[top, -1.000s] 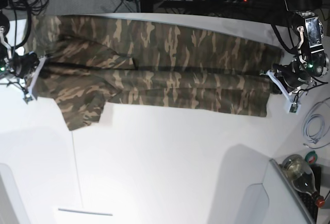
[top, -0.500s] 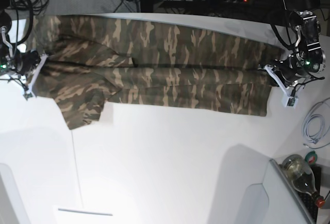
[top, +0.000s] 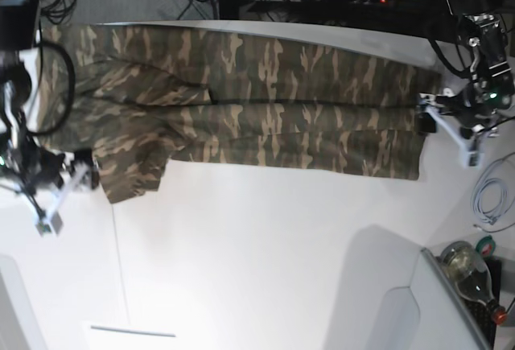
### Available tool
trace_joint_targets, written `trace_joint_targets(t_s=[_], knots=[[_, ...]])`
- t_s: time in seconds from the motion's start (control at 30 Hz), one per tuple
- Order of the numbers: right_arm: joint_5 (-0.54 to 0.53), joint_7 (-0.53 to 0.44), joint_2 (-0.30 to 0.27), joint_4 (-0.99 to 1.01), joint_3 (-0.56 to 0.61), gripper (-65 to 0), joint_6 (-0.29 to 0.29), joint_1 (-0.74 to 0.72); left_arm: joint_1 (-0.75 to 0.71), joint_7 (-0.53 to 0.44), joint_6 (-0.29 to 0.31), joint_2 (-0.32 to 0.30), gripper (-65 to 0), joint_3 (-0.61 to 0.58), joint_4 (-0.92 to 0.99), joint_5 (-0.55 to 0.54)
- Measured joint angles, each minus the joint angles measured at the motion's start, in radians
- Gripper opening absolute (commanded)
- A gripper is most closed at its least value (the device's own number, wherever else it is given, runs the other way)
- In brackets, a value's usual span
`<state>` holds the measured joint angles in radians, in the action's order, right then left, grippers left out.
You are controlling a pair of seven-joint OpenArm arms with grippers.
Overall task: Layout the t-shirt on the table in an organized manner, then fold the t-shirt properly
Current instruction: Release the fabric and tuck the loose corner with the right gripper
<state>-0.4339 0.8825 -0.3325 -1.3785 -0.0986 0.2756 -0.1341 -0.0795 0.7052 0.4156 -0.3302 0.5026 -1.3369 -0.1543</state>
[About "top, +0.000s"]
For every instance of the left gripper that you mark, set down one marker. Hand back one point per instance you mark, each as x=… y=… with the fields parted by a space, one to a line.
x=475 y=112

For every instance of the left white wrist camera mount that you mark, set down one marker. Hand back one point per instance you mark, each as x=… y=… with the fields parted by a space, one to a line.
x=470 y=152

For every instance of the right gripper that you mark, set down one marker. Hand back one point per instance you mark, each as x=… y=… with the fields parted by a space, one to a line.
x=40 y=169

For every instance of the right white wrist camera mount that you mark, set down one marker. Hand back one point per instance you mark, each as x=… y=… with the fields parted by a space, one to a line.
x=48 y=202

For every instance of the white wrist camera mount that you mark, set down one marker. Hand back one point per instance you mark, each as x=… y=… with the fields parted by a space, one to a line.
x=48 y=202
x=470 y=152

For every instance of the green tape roll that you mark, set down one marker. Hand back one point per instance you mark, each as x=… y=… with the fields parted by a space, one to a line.
x=486 y=246

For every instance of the clear plastic bottle red cap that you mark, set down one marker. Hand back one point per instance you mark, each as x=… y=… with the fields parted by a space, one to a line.
x=471 y=278

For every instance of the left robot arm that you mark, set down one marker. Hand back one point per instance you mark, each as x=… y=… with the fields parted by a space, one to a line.
x=478 y=27

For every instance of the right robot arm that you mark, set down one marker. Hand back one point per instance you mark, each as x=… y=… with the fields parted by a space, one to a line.
x=20 y=32

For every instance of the camouflage t-shirt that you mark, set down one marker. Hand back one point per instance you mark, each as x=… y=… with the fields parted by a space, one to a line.
x=146 y=95

